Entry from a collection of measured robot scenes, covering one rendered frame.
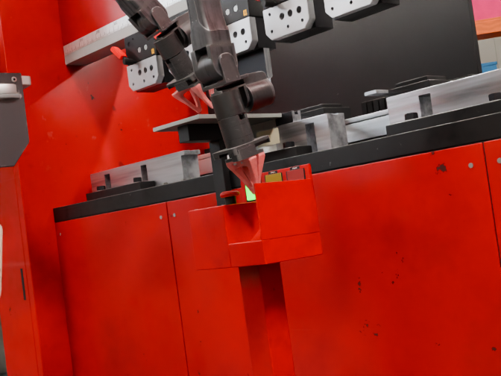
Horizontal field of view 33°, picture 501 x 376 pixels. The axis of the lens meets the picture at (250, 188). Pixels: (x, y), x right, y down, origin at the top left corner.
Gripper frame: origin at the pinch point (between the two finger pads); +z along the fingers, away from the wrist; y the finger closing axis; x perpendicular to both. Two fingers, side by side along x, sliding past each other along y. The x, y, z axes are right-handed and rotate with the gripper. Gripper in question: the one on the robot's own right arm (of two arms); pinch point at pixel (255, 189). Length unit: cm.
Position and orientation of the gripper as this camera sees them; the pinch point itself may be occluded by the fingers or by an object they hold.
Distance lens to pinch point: 163.4
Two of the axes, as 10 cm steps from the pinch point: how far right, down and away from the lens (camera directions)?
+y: 6.6, -2.9, 6.9
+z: 3.0, 9.5, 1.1
